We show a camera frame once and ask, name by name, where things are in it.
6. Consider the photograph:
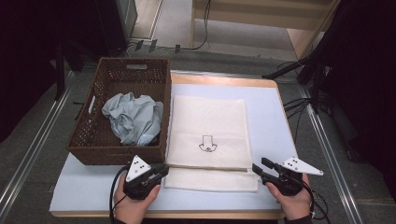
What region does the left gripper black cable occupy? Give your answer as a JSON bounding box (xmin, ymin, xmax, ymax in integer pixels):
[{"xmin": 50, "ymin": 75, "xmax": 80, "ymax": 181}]
[{"xmin": 107, "ymin": 165, "xmax": 129, "ymax": 224}]

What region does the person's right hand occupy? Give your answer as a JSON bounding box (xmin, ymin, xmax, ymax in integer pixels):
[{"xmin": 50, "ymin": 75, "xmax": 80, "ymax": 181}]
[{"xmin": 265, "ymin": 174, "xmax": 313, "ymax": 222}]

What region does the brown wicker basket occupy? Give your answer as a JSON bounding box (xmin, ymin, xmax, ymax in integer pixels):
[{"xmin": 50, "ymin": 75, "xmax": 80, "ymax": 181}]
[{"xmin": 65, "ymin": 56, "xmax": 173, "ymax": 166}]

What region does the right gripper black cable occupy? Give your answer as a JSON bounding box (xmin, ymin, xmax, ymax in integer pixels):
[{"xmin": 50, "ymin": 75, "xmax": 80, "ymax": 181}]
[{"xmin": 301, "ymin": 180, "xmax": 332, "ymax": 224}]

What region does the light blue garment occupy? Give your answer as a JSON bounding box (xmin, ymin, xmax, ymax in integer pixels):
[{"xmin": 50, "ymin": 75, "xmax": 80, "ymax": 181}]
[{"xmin": 101, "ymin": 91, "xmax": 164, "ymax": 147}]

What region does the bundle of black cables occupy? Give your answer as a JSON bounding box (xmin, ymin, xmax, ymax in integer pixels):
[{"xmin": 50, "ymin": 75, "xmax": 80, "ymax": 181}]
[{"xmin": 281, "ymin": 60, "xmax": 313, "ymax": 145}]

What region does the light wooden shelf unit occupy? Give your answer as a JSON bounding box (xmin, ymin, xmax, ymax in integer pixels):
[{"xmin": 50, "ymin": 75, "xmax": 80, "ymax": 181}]
[{"xmin": 190, "ymin": 0, "xmax": 341, "ymax": 61}]

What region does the metal floor rail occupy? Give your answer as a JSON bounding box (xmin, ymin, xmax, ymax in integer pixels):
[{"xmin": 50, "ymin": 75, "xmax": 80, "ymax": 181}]
[
  {"xmin": 0, "ymin": 70, "xmax": 77, "ymax": 207},
  {"xmin": 298, "ymin": 83, "xmax": 364, "ymax": 224}
]

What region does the black metal stand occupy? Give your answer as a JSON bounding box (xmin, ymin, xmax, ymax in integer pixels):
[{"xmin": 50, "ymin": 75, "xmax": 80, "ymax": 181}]
[{"xmin": 261, "ymin": 0, "xmax": 353, "ymax": 115}]

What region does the black stand leg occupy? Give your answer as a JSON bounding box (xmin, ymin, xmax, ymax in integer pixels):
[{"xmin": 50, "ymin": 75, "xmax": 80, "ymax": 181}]
[{"xmin": 53, "ymin": 40, "xmax": 86, "ymax": 101}]

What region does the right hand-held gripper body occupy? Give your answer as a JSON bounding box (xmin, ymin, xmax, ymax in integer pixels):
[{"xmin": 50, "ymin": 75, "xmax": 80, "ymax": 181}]
[{"xmin": 261, "ymin": 156, "xmax": 325, "ymax": 198}]

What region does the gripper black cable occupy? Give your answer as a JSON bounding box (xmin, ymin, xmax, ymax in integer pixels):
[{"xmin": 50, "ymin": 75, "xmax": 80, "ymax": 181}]
[
  {"xmin": 107, "ymin": 165, "xmax": 129, "ymax": 224},
  {"xmin": 301, "ymin": 180, "xmax": 332, "ymax": 224}
]

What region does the dark cabinet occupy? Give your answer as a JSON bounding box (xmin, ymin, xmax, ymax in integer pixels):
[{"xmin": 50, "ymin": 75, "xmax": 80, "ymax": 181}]
[{"xmin": 94, "ymin": 0, "xmax": 138, "ymax": 58}]

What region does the white table mat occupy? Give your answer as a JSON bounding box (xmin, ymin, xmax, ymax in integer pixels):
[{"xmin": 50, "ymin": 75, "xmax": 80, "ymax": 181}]
[{"xmin": 49, "ymin": 83, "xmax": 301, "ymax": 213}]

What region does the black floor cable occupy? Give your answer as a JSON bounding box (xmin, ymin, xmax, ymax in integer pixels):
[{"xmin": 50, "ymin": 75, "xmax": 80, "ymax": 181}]
[{"xmin": 155, "ymin": 0, "xmax": 213, "ymax": 52}]

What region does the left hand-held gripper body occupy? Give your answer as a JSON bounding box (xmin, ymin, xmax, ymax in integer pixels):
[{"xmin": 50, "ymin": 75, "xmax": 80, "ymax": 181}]
[{"xmin": 122, "ymin": 154, "xmax": 166, "ymax": 201}]

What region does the person's left hand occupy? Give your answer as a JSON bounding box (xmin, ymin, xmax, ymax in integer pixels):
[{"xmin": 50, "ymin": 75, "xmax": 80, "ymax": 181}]
[{"xmin": 113, "ymin": 172, "xmax": 163, "ymax": 224}]

